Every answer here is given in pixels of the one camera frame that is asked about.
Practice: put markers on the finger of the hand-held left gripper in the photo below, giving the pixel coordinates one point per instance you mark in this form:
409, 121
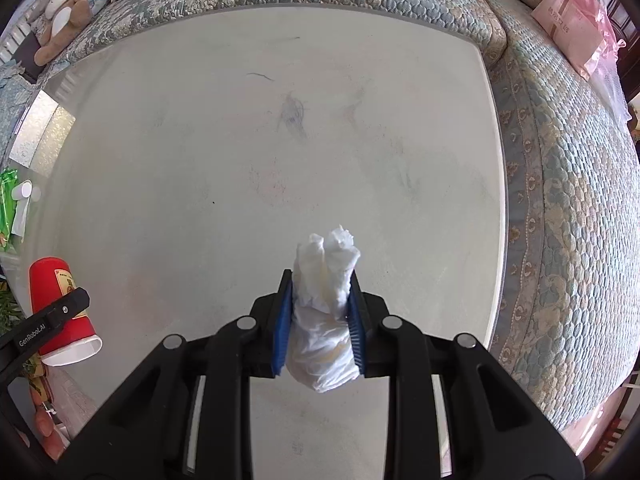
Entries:
50, 321

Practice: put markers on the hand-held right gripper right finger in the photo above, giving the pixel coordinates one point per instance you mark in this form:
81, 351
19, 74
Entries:
356, 340

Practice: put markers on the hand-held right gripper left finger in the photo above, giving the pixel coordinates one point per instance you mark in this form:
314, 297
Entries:
281, 335

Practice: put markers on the white tissue wad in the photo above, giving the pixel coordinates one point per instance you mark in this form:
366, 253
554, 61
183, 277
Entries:
322, 350

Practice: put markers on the red paper cup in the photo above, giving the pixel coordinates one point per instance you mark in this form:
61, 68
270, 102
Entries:
47, 282

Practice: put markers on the person's left hand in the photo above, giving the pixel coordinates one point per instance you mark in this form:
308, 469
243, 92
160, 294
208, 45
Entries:
47, 427

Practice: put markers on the green plant leaves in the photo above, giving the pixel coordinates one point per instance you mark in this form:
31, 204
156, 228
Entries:
9, 305

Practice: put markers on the green wet wipes packet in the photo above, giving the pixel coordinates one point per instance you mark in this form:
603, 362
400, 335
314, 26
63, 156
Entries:
7, 200

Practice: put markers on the patterned quilted sofa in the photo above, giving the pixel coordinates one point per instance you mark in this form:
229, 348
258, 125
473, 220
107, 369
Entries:
575, 210

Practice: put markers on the brown and white plush bear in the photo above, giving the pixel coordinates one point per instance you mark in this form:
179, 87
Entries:
62, 12

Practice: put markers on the clear plastic bag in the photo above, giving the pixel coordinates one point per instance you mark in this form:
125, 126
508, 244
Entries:
616, 85

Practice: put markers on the pink gift bag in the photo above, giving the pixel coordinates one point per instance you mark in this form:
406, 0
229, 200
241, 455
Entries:
565, 25

